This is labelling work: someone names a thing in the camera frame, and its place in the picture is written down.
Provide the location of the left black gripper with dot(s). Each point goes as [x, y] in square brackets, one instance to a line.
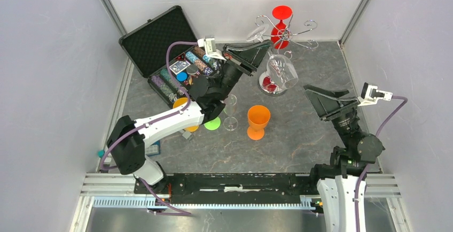
[251, 54]

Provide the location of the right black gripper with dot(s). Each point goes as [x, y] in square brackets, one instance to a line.
[326, 101]

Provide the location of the red plastic wine glass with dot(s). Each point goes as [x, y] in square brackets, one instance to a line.
[278, 33]

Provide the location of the clear wine glass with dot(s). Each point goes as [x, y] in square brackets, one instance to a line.
[280, 74]
[230, 122]

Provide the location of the orange plastic wine glass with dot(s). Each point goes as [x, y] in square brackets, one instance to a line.
[258, 117]

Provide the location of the clear wine glass front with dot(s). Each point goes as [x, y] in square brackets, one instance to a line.
[230, 122]

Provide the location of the green plastic wine glass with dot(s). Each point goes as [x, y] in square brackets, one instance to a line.
[213, 124]

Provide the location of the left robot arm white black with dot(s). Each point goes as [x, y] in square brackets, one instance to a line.
[206, 97]

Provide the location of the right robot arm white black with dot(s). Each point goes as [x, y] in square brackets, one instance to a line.
[341, 183]

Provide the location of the silver dealer button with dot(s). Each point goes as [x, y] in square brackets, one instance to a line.
[192, 69]

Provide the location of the playing card deck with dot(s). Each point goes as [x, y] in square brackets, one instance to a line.
[179, 66]

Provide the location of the blue round dealer chip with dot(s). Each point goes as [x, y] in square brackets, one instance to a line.
[182, 76]

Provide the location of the black poker chip case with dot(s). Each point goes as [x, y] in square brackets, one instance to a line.
[147, 47]

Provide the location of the teal small object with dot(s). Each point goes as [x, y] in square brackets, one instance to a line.
[100, 153]

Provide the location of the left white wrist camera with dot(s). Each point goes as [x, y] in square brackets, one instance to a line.
[211, 49]

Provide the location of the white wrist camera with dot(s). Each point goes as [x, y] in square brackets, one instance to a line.
[370, 95]
[211, 49]

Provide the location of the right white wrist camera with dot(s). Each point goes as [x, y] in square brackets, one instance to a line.
[370, 95]

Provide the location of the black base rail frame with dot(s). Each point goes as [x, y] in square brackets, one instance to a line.
[210, 191]

